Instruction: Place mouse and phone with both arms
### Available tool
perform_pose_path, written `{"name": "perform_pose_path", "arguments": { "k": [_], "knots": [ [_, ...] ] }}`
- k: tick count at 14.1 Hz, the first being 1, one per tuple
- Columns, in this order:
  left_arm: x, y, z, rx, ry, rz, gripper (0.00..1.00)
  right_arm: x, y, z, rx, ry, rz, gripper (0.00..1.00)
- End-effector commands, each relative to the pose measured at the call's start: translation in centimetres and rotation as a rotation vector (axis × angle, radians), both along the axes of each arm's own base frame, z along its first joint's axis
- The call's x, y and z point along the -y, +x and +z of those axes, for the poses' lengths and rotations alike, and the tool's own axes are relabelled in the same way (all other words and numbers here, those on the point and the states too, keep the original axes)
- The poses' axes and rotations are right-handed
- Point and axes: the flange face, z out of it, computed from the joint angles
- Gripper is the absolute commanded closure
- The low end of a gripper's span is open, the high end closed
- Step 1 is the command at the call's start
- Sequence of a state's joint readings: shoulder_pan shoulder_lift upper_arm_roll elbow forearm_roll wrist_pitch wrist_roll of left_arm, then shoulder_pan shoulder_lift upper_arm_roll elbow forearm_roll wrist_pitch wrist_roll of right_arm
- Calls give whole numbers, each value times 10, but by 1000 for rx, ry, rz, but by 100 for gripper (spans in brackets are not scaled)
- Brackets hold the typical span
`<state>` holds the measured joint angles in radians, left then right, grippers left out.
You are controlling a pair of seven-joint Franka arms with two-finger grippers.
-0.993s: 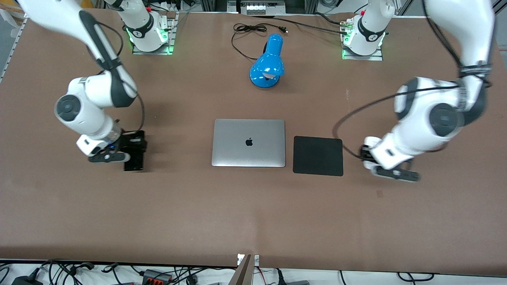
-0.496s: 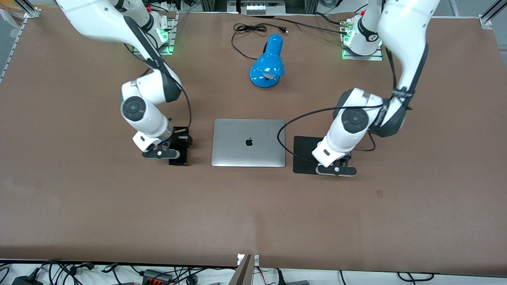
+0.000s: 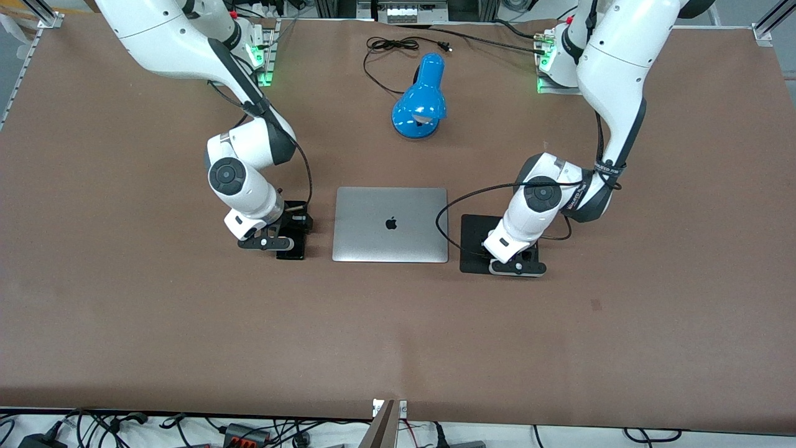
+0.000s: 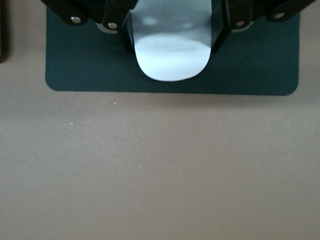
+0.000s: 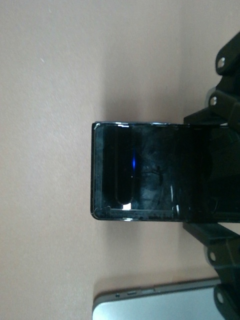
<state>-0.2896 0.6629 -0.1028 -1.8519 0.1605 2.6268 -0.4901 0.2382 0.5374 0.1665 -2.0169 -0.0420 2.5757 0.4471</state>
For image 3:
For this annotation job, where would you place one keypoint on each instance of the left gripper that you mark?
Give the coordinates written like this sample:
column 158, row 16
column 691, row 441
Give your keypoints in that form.
column 527, row 255

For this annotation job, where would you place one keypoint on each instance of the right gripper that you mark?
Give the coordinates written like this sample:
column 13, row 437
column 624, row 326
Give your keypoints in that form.
column 292, row 219

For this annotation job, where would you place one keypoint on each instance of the black smartphone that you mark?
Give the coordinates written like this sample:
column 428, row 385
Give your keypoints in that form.
column 292, row 252

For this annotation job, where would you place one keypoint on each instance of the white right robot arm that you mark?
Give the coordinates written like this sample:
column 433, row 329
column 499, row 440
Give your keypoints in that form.
column 174, row 43

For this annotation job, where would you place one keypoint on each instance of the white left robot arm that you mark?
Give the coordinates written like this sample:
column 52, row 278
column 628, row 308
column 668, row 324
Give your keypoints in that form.
column 615, row 68

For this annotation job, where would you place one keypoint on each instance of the black mouse pad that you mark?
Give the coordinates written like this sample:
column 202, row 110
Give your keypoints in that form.
column 472, row 230

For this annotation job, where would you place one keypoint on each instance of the silver closed laptop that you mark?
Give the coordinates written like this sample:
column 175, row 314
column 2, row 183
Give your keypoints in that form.
column 390, row 239

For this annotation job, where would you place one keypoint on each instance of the brown table mat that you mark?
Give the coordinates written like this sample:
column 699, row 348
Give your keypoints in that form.
column 186, row 342

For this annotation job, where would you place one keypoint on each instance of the blue desk lamp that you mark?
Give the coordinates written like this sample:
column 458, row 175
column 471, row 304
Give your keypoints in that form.
column 420, row 102

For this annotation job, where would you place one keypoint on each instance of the grey box with orange connectors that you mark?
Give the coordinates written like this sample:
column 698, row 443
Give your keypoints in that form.
column 247, row 434

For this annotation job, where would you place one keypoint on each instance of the white power strip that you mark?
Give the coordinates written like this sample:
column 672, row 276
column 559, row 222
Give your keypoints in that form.
column 415, row 14

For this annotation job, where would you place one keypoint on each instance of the black plug connector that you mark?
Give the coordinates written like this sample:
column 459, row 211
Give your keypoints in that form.
column 127, row 419

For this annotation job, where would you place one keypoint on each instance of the black power adapter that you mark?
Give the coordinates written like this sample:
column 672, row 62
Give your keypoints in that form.
column 40, row 442

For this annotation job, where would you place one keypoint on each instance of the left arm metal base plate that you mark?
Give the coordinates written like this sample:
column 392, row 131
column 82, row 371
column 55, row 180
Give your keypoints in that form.
column 547, row 87

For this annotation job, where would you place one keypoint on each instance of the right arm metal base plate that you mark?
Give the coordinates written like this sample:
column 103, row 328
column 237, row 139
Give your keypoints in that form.
column 267, row 62

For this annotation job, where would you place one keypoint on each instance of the small white bracket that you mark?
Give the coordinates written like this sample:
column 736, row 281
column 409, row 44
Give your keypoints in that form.
column 403, row 407

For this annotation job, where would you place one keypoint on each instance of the aluminium profile post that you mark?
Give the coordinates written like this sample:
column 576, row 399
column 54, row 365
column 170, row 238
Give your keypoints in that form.
column 384, row 429

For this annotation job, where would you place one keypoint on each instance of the perforated white side rail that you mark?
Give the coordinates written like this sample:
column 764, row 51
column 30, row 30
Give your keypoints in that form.
column 22, row 74

